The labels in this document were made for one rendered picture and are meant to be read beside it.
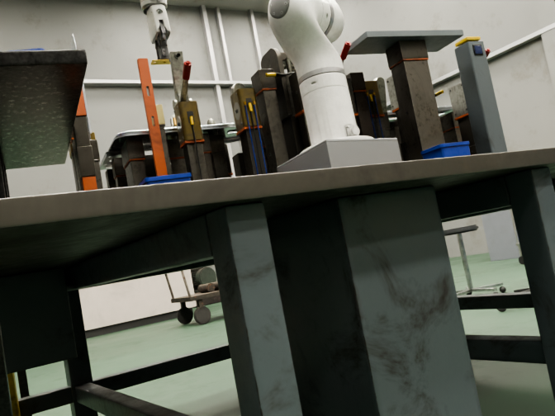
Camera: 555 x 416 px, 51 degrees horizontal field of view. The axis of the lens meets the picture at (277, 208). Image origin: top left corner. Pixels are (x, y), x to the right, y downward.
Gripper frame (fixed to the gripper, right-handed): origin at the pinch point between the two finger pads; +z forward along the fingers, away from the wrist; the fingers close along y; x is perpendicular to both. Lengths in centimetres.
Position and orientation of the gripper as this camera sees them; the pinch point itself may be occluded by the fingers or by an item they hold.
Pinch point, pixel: (163, 54)
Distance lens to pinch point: 199.0
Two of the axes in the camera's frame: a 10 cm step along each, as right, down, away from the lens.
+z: 1.9, 9.8, -0.9
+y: -3.9, 1.6, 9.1
